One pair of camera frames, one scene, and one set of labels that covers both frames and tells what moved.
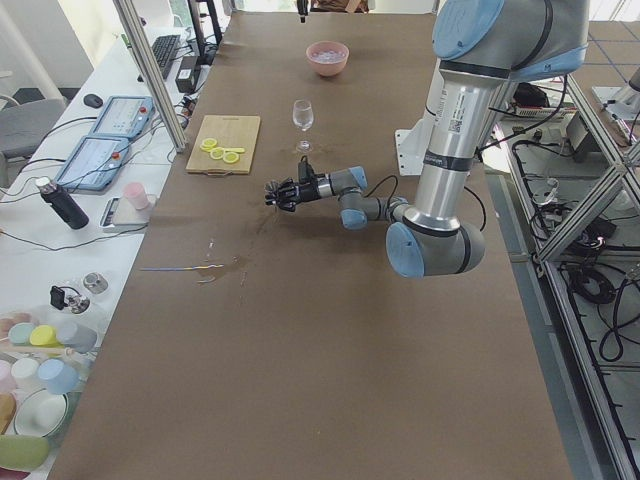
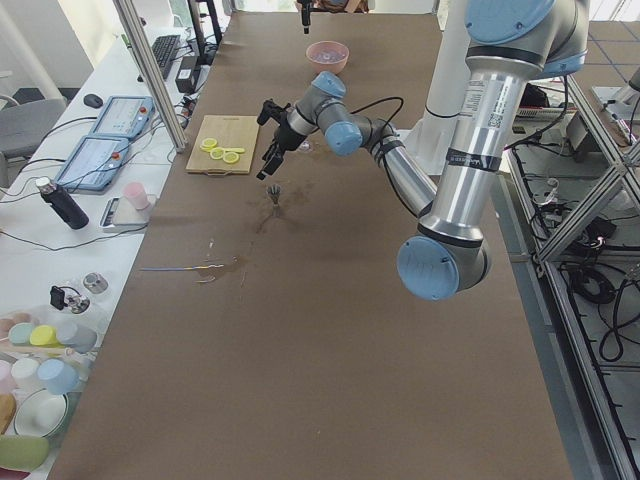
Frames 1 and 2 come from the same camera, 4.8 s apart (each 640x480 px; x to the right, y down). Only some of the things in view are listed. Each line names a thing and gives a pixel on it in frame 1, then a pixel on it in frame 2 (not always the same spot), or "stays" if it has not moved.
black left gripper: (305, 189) → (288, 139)
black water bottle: (62, 203) stays
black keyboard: (163, 50) stays
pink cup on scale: (136, 192) stays
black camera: (306, 173) → (271, 109)
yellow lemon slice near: (231, 157) stays
